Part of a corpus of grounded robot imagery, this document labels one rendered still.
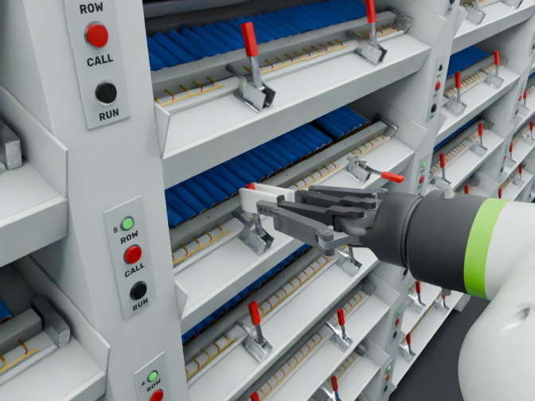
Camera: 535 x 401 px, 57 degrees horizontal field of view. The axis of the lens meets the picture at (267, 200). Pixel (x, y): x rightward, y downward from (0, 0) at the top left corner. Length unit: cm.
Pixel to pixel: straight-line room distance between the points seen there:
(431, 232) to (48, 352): 38
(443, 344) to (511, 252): 147
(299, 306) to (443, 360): 105
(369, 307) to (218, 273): 62
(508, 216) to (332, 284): 52
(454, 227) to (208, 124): 26
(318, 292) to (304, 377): 20
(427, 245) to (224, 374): 41
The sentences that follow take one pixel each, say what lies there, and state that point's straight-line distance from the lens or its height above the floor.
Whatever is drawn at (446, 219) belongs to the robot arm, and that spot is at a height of 106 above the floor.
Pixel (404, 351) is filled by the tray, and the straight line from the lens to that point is 164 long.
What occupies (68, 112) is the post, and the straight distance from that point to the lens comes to 40.
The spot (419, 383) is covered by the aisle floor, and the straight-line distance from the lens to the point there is 176.
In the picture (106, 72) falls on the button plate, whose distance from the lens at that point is 41.
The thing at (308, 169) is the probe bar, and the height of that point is 95.
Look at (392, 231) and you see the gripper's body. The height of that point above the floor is 103.
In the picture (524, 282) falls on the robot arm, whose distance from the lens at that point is 39.
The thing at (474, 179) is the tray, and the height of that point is 55.
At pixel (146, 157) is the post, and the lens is 46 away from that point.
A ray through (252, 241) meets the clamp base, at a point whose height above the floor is 92.
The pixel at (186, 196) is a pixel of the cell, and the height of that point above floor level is 96.
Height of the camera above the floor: 129
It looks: 29 degrees down
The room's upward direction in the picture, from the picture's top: straight up
